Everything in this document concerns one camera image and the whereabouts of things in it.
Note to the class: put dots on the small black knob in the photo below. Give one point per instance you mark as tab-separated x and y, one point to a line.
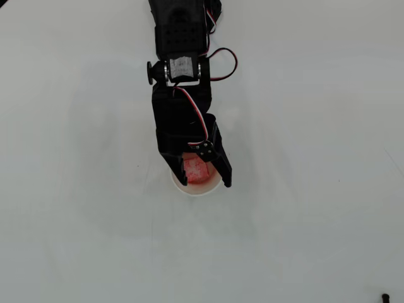
385	297

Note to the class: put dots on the tan paper cup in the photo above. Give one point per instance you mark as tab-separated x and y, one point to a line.
202	188

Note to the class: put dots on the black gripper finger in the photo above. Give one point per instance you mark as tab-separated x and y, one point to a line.
175	167
222	164

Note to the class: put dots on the red foam cube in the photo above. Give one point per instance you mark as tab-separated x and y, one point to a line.
196	170

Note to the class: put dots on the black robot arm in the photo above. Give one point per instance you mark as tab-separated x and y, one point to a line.
180	31

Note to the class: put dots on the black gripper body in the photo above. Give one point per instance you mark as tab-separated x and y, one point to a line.
174	142

